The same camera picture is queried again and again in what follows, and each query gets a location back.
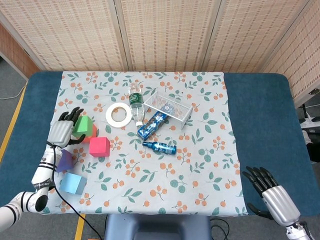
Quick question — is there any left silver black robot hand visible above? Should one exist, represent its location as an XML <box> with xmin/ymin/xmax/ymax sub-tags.
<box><xmin>46</xmin><ymin>106</ymin><xmax>87</xmax><ymax>148</ymax></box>

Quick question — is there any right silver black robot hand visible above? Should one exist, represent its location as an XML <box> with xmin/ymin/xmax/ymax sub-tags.
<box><xmin>242</xmin><ymin>166</ymin><xmax>301</xmax><ymax>227</ymax></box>

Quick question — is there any green foam cube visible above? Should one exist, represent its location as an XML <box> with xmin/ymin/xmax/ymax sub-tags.
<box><xmin>72</xmin><ymin>115</ymin><xmax>95</xmax><ymax>138</ymax></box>

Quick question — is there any purple foam cube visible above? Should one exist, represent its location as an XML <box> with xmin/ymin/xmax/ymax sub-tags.
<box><xmin>55</xmin><ymin>149</ymin><xmax>75</xmax><ymax>173</ymax></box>

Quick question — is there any light blue foam cube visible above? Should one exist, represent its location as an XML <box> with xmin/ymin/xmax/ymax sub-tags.
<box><xmin>59</xmin><ymin>172</ymin><xmax>88</xmax><ymax>195</ymax></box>

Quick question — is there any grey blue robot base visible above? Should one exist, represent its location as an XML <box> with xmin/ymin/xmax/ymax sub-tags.
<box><xmin>103</xmin><ymin>214</ymin><xmax>213</xmax><ymax>240</ymax></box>

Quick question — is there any orange foam cube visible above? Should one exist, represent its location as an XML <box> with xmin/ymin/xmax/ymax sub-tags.
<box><xmin>82</xmin><ymin>123</ymin><xmax>98</xmax><ymax>144</ymax></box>

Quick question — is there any pink foam cube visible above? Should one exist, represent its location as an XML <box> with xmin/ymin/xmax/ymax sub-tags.
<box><xmin>89</xmin><ymin>136</ymin><xmax>111</xmax><ymax>158</ymax></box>

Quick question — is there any white tape roll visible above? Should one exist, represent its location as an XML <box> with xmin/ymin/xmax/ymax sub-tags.
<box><xmin>105</xmin><ymin>102</ymin><xmax>132</xmax><ymax>129</ymax></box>

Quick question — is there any clear plastic water bottle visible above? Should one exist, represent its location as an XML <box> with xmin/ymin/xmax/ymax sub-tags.
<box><xmin>127</xmin><ymin>82</ymin><xmax>146</xmax><ymax>127</ymax></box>

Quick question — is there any blue snack package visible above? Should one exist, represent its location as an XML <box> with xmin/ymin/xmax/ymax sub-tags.
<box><xmin>136</xmin><ymin>111</ymin><xmax>169</xmax><ymax>140</ymax></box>

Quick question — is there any brown woven screen panel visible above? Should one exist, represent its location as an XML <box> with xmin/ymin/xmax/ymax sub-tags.
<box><xmin>0</xmin><ymin>23</ymin><xmax>41</xmax><ymax>78</ymax></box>

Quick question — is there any dark blue table cover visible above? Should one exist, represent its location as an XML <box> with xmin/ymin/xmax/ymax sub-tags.
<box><xmin>0</xmin><ymin>71</ymin><xmax>320</xmax><ymax>217</ymax></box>

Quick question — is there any black stand leg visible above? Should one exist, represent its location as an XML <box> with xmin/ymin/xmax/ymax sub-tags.
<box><xmin>298</xmin><ymin>103</ymin><xmax>311</xmax><ymax>120</ymax></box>

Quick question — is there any beige woven screen panel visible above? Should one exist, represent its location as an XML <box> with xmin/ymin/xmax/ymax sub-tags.
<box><xmin>259</xmin><ymin>0</ymin><xmax>320</xmax><ymax>106</ymax></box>
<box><xmin>114</xmin><ymin>0</ymin><xmax>222</xmax><ymax>73</ymax></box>
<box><xmin>202</xmin><ymin>0</ymin><xmax>313</xmax><ymax>73</ymax></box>
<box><xmin>0</xmin><ymin>0</ymin><xmax>126</xmax><ymax>72</ymax></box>

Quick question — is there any blue spray bottle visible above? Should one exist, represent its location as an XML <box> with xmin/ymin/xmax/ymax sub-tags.
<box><xmin>142</xmin><ymin>140</ymin><xmax>177</xmax><ymax>155</ymax></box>

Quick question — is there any floral printed tablecloth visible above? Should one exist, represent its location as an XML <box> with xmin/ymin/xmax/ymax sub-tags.
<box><xmin>41</xmin><ymin>71</ymin><xmax>249</xmax><ymax>216</ymax></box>

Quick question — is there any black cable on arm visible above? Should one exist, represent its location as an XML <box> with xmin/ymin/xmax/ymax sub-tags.
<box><xmin>46</xmin><ymin>142</ymin><xmax>103</xmax><ymax>240</ymax></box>

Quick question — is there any white floor cable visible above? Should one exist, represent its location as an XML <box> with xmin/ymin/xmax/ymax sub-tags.
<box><xmin>0</xmin><ymin>81</ymin><xmax>28</xmax><ymax>100</ymax></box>

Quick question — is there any black floor cable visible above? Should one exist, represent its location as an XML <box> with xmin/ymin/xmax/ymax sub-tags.
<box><xmin>209</xmin><ymin>217</ymin><xmax>231</xmax><ymax>240</ymax></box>

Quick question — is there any white wire mesh basket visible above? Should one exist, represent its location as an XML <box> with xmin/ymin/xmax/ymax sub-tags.
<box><xmin>143</xmin><ymin>90</ymin><xmax>194</xmax><ymax>130</ymax></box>

